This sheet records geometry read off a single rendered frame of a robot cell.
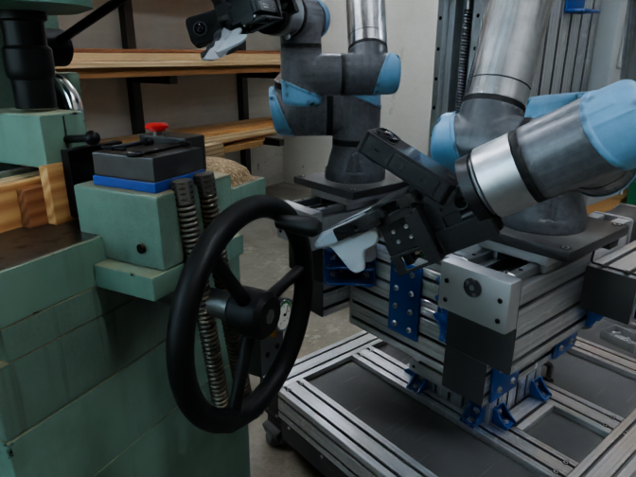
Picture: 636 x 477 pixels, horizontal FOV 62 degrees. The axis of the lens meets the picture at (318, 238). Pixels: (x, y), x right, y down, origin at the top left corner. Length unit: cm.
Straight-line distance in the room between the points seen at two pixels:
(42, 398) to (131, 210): 24
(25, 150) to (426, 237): 54
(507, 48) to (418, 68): 340
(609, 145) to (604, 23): 90
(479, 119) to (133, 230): 42
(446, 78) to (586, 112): 71
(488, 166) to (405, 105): 360
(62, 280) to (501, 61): 56
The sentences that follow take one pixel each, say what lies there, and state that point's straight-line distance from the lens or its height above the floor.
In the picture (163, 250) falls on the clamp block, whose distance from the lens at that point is 63.
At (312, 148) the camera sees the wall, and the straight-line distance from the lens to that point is 461.
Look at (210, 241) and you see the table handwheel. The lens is 55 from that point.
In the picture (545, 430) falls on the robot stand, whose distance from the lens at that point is 153.
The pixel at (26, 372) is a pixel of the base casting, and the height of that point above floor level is 78.
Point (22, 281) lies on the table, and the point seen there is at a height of 88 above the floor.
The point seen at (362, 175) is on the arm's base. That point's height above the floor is 84.
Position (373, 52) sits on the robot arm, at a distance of 101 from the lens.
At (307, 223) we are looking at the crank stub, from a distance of 61.
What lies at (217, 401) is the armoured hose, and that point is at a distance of 75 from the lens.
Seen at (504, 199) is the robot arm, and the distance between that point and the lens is 53.
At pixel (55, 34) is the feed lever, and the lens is 100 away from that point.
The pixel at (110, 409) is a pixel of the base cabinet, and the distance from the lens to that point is 78.
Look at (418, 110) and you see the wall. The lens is 407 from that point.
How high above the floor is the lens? 111
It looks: 19 degrees down
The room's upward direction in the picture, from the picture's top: straight up
